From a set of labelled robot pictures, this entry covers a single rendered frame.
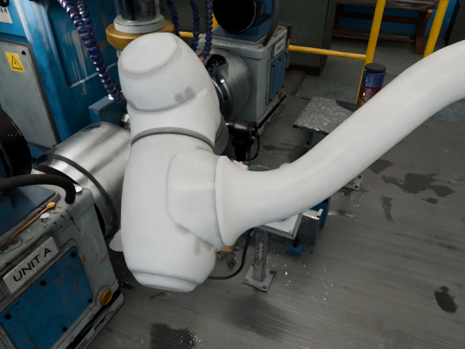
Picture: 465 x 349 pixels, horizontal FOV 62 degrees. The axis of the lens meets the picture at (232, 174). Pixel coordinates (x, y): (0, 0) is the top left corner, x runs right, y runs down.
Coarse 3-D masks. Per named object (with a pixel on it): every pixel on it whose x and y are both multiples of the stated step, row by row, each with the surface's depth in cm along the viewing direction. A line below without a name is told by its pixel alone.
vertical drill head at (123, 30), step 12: (120, 0) 96; (132, 0) 94; (144, 0) 95; (120, 12) 99; (132, 12) 96; (144, 12) 97; (156, 12) 105; (120, 24) 97; (132, 24) 96; (144, 24) 97; (156, 24) 98; (168, 24) 104; (108, 36) 99; (120, 36) 96; (132, 36) 96; (120, 48) 99
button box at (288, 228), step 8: (296, 216) 83; (264, 224) 84; (272, 224) 83; (280, 224) 83; (288, 224) 83; (296, 224) 83; (272, 232) 87; (280, 232) 84; (288, 232) 82; (296, 232) 86
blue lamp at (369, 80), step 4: (364, 68) 112; (364, 72) 112; (368, 72) 110; (372, 72) 115; (384, 72) 110; (364, 76) 112; (368, 76) 110; (372, 76) 110; (376, 76) 110; (380, 76) 110; (384, 76) 111; (364, 80) 112; (368, 80) 111; (372, 80) 110; (376, 80) 110; (380, 80) 110; (364, 84) 113; (368, 84) 112; (372, 84) 111; (376, 84) 111; (380, 84) 112
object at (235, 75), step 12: (216, 48) 138; (204, 60) 129; (216, 60) 130; (228, 60) 133; (240, 60) 137; (216, 72) 126; (228, 72) 130; (240, 72) 134; (216, 84) 127; (228, 84) 127; (240, 84) 133; (228, 96) 128; (240, 96) 134; (228, 108) 131; (240, 108) 141
